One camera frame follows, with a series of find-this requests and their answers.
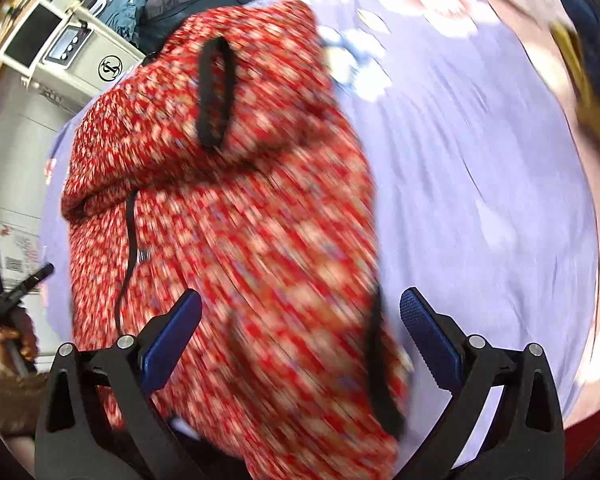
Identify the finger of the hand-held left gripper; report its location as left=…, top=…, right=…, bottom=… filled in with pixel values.
left=16, top=263, right=56, bottom=295

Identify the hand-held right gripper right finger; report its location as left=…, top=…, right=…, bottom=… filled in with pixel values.
left=399, top=287, right=566, bottom=480

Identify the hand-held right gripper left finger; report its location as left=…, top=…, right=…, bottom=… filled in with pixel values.
left=34, top=287, right=204, bottom=480

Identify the red floral padded jacket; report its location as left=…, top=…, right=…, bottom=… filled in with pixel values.
left=60, top=0, right=416, bottom=480

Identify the person's left hand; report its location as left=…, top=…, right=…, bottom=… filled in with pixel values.
left=0, top=307, right=40, bottom=363

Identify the cardboard box with label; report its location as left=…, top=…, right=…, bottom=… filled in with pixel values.
left=0, top=224, right=47, bottom=288

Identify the purple floral bed sheet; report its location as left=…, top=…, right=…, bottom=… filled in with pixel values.
left=39, top=0, right=600, bottom=468

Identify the white appliance with control panel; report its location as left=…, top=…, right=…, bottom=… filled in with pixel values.
left=0, top=0, right=146, bottom=106

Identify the teal quilted blanket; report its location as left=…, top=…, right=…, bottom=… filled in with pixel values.
left=99, top=0, right=193, bottom=51

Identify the navy and yellow cloth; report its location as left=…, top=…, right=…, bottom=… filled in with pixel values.
left=549, top=0, right=600, bottom=136

